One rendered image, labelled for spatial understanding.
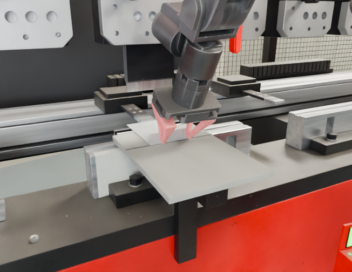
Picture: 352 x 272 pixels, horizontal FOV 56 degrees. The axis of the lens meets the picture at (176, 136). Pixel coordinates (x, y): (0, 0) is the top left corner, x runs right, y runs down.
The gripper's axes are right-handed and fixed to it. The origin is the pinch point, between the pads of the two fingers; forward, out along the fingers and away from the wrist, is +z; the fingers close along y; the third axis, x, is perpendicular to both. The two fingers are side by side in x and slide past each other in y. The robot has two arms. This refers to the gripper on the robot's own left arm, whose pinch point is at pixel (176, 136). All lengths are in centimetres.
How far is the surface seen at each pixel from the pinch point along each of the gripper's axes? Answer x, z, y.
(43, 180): -133, 181, 12
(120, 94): -27.5, 12.0, 0.7
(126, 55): -15.1, -7.8, 5.6
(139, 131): -6.8, 4.8, 4.0
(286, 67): -43, 20, -74
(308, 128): -3.3, 9.8, -43.7
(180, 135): -0.7, 0.8, -1.4
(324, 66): -42, 20, -95
